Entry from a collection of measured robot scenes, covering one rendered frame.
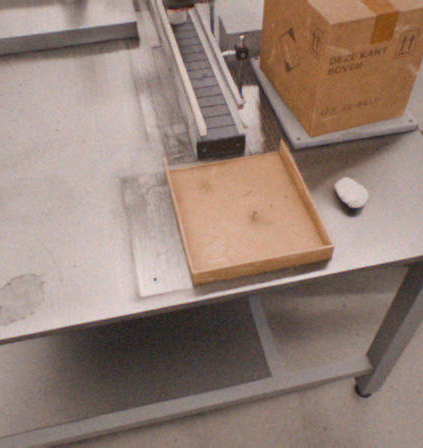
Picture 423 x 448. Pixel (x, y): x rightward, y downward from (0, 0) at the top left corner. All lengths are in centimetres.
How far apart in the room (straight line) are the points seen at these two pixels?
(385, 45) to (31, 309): 83
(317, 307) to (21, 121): 117
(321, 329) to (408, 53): 102
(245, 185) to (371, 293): 101
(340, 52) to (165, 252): 51
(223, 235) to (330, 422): 90
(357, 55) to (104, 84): 64
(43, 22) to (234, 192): 81
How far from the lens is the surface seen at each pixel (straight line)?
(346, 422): 172
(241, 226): 98
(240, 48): 121
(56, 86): 140
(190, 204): 102
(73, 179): 111
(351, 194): 103
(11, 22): 162
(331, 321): 186
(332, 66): 106
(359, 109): 117
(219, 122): 113
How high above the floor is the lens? 158
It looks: 50 degrees down
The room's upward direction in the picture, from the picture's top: 1 degrees counter-clockwise
